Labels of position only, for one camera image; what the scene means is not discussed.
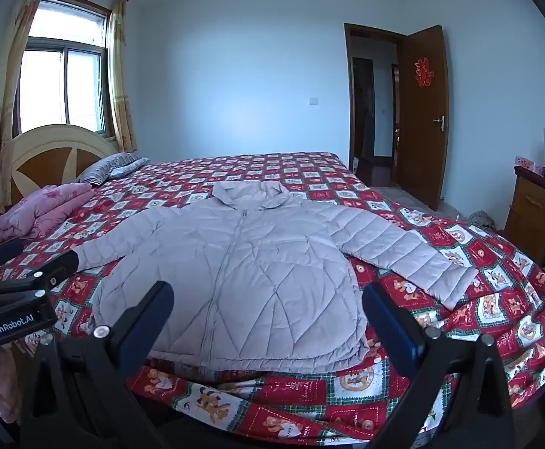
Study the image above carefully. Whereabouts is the striped pillow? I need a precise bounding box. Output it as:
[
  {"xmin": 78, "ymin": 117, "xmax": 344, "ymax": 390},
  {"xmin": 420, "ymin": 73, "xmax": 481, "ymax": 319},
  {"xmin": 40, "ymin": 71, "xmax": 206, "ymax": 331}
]
[{"xmin": 78, "ymin": 151, "xmax": 150, "ymax": 185}]

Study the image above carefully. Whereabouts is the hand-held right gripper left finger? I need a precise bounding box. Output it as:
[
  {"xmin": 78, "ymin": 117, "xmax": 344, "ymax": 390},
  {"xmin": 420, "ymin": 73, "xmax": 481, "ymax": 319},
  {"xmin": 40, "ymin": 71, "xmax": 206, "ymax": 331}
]
[{"xmin": 19, "ymin": 281, "xmax": 175, "ymax": 449}]

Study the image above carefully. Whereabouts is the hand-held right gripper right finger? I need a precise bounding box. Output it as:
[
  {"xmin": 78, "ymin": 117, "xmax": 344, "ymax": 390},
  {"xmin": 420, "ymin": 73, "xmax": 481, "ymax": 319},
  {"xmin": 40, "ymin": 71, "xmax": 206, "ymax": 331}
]
[{"xmin": 361, "ymin": 282, "xmax": 521, "ymax": 449}]

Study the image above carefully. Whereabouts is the wooden dresser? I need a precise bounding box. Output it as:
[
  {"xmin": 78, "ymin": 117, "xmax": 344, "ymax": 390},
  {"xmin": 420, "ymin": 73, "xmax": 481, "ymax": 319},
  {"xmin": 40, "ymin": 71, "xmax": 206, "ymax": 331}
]
[{"xmin": 504, "ymin": 166, "xmax": 545, "ymax": 267}]

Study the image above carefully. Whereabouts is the yellow patterned curtain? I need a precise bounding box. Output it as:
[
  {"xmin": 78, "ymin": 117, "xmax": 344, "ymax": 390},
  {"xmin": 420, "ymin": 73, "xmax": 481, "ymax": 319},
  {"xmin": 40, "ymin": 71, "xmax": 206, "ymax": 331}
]
[
  {"xmin": 0, "ymin": 0, "xmax": 53, "ymax": 225},
  {"xmin": 108, "ymin": 0, "xmax": 138, "ymax": 153}
]

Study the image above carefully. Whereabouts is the cream and wood headboard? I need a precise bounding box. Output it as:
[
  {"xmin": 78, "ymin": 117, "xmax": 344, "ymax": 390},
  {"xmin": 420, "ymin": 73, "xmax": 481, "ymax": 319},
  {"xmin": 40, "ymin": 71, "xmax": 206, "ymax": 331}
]
[{"xmin": 0, "ymin": 124, "xmax": 119, "ymax": 248}]

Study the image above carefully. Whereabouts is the person's left hand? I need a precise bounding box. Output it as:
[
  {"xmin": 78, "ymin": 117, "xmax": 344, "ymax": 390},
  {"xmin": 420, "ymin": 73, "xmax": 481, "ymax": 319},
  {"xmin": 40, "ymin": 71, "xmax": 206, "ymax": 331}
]
[{"xmin": 0, "ymin": 348, "xmax": 21, "ymax": 426}]

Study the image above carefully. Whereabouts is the pink floral folded quilt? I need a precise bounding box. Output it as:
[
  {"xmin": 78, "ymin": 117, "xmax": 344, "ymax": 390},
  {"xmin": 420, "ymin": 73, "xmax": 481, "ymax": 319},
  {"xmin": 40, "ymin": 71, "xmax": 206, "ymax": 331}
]
[{"xmin": 0, "ymin": 183, "xmax": 96, "ymax": 244}]

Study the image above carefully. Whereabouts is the grey crumpled cloth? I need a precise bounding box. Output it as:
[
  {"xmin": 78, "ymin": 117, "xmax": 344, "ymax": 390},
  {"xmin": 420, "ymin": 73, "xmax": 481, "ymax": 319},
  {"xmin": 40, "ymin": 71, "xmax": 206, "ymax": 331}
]
[{"xmin": 466, "ymin": 210, "xmax": 499, "ymax": 232}]

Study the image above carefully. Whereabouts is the red paper door decoration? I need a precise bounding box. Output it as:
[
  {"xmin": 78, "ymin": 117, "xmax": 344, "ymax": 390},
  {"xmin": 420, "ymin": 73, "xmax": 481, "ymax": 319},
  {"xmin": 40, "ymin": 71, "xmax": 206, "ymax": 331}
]
[{"xmin": 413, "ymin": 57, "xmax": 435, "ymax": 87}]

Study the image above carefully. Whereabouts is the red printed checkered blanket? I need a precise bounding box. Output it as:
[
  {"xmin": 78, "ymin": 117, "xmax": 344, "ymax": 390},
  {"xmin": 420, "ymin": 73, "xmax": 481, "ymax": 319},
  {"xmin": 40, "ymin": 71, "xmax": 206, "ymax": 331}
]
[{"xmin": 0, "ymin": 151, "xmax": 545, "ymax": 445}]

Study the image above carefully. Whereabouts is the light grey quilted jacket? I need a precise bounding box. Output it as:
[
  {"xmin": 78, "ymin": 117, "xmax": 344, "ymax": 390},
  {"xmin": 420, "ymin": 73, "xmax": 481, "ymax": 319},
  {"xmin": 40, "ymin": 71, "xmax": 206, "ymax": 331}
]
[{"xmin": 73, "ymin": 180, "xmax": 479, "ymax": 377}]

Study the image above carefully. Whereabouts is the wooden framed window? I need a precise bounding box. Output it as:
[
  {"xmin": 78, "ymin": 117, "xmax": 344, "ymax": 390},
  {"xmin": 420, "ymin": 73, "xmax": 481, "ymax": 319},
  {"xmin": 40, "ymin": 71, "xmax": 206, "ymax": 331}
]
[{"xmin": 13, "ymin": 0, "xmax": 114, "ymax": 141}]

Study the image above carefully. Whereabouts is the brown wooden door frame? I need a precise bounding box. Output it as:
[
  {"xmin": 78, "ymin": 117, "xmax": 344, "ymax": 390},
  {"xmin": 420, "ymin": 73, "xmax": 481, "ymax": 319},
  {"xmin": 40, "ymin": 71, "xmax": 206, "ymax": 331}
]
[{"xmin": 344, "ymin": 22, "xmax": 409, "ymax": 188}]

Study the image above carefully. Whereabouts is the brown wooden door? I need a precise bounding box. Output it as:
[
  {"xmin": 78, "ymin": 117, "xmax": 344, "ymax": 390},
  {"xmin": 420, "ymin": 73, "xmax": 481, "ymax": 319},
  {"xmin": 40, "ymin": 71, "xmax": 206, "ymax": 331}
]
[{"xmin": 396, "ymin": 25, "xmax": 450, "ymax": 211}]

